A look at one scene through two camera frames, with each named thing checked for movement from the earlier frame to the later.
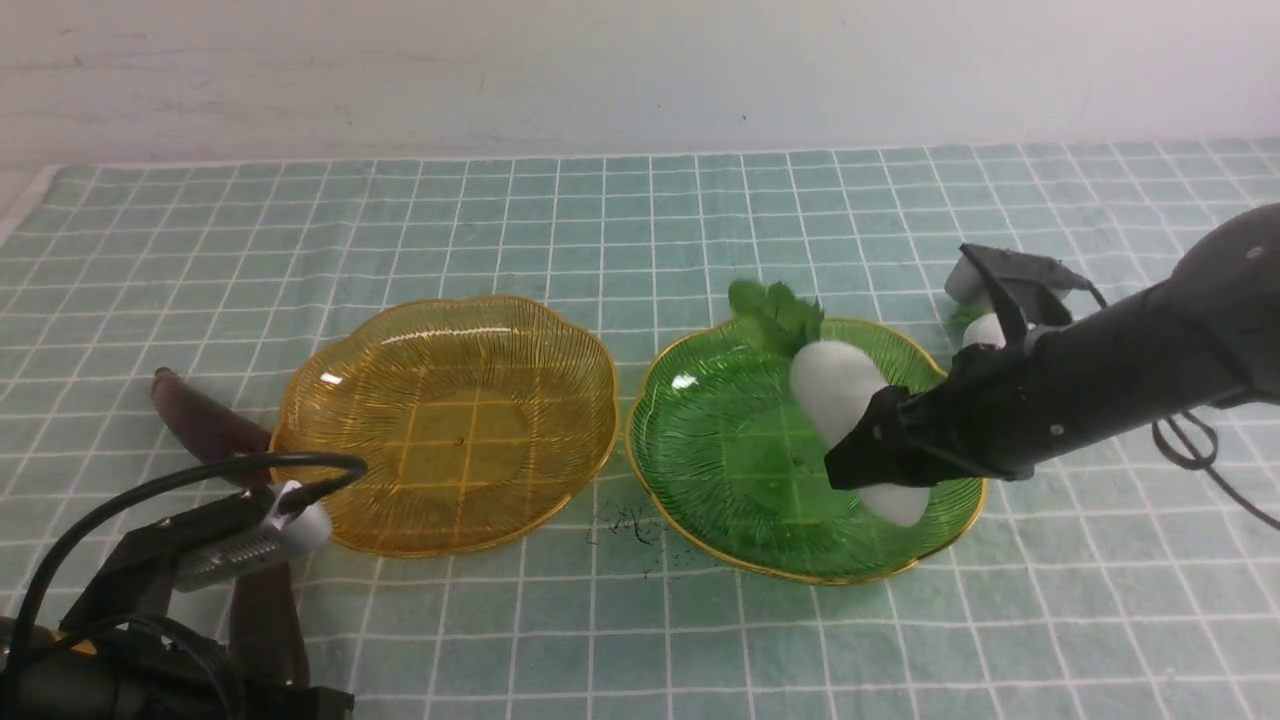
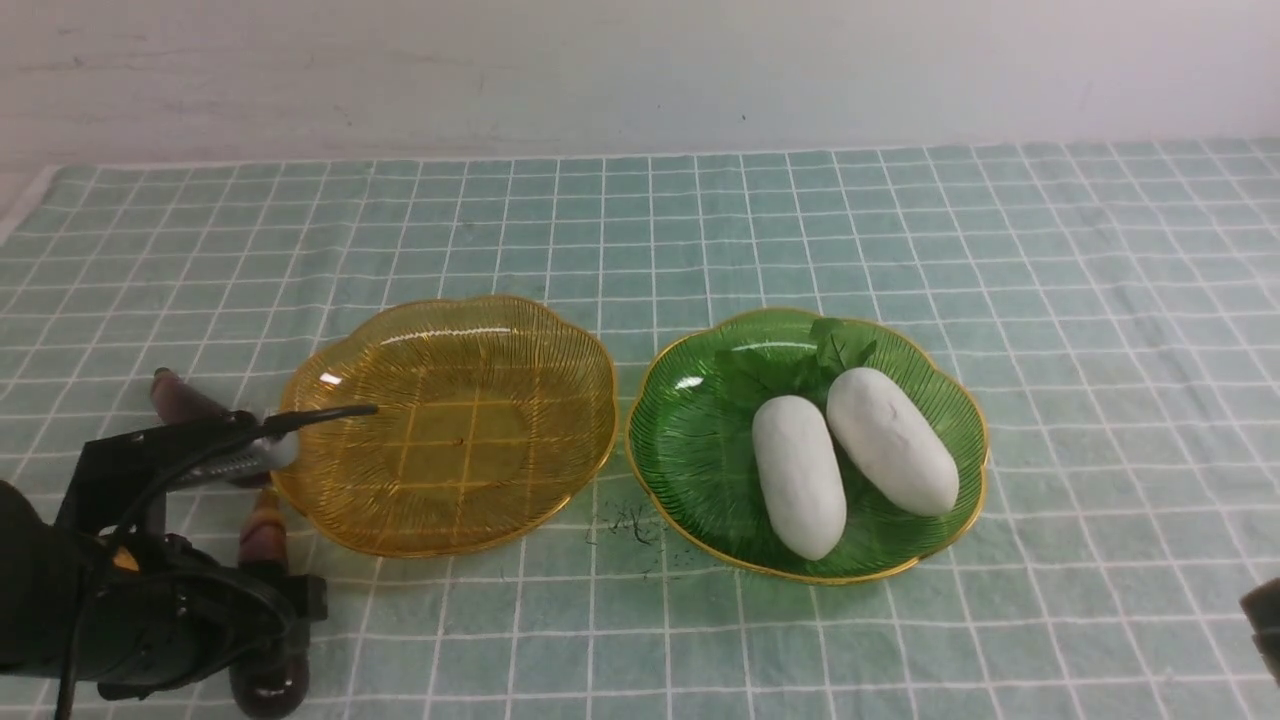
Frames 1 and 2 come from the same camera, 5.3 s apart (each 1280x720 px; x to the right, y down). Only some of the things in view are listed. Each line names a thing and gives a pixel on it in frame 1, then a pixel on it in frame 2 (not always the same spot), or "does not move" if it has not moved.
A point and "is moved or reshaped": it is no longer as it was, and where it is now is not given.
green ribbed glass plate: (732, 471) does not move
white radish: (835, 383) to (799, 477)
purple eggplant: (213, 433) does not move
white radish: (967, 284) is moved or reshaped
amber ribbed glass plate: (480, 421) does not move
